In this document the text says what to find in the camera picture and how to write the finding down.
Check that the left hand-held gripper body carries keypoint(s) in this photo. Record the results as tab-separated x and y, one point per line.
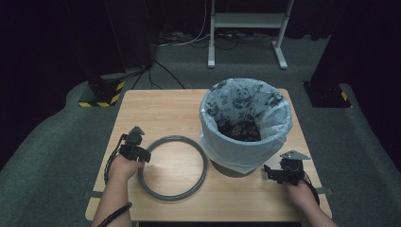
132	146

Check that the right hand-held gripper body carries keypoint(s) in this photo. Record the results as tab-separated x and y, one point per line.
294	170

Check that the panda print trash bag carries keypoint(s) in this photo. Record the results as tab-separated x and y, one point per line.
239	151

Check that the person's left hand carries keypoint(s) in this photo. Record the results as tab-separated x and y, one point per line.
124	170

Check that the person's right hand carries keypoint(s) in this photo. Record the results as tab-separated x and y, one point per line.
301	195

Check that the grey tape strip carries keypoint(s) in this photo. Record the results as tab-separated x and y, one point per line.
92	194
324	190

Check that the dark scraps in bag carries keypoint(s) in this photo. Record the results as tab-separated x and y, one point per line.
241	130

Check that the black stand with striped base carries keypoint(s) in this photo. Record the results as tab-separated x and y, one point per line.
324	94
104	93

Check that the white metal stand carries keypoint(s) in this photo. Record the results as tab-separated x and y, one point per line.
249	19

